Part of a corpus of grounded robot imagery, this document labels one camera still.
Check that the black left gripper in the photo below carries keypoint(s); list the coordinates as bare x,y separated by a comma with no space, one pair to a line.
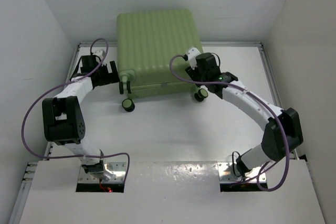
111,77

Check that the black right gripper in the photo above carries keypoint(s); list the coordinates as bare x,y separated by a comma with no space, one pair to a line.
193,73

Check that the green suitcase with blue lining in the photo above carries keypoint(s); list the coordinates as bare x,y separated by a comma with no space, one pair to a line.
146,42

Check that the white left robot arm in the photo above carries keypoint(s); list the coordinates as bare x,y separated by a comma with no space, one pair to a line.
63,120

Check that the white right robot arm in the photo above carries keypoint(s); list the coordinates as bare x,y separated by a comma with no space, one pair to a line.
279,126

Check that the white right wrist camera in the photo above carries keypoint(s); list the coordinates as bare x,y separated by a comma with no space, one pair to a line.
190,56

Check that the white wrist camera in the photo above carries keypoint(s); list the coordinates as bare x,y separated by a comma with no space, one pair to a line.
99,53
190,56

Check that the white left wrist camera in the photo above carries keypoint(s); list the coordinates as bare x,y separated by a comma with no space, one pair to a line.
99,53

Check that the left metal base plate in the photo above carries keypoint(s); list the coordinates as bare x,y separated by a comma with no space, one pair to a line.
113,172

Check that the metal base plate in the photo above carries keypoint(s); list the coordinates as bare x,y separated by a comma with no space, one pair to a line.
113,172
227,176

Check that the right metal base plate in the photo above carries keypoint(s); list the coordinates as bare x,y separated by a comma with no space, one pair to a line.
227,176

